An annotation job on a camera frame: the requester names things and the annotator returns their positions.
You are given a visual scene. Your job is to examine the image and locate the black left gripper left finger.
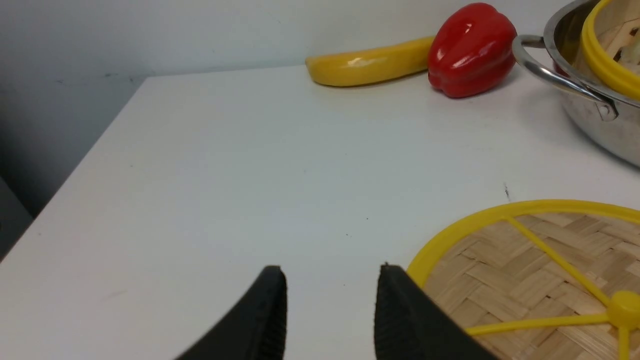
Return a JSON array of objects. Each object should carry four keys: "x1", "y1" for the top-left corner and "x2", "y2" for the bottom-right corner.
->
[{"x1": 178, "y1": 265, "x2": 288, "y2": 360}]

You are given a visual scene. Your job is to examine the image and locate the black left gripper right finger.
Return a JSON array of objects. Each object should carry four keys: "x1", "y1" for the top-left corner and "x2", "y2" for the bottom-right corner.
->
[{"x1": 374, "y1": 264, "x2": 496, "y2": 360}]

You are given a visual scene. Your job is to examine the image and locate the yellow bamboo steamer lid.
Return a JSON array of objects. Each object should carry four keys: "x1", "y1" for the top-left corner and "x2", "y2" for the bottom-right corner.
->
[{"x1": 407, "y1": 199, "x2": 640, "y2": 360}]

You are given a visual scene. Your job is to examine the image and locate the stainless steel pot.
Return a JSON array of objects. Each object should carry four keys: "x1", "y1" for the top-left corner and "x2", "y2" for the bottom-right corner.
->
[{"x1": 511, "y1": 0, "x2": 640, "y2": 166}]

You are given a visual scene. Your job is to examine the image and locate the yellow bamboo steamer basket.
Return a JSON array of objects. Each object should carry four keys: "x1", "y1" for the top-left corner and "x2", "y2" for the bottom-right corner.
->
[{"x1": 580, "y1": 0, "x2": 640, "y2": 101}]

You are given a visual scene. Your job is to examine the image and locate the yellow toy banana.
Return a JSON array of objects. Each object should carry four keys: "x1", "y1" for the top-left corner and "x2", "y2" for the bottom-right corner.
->
[{"x1": 305, "y1": 36, "x2": 435, "y2": 88}]

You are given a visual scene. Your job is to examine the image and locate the red toy bell pepper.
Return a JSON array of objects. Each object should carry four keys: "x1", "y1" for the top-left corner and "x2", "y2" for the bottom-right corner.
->
[{"x1": 427, "y1": 2, "x2": 517, "y2": 99}]

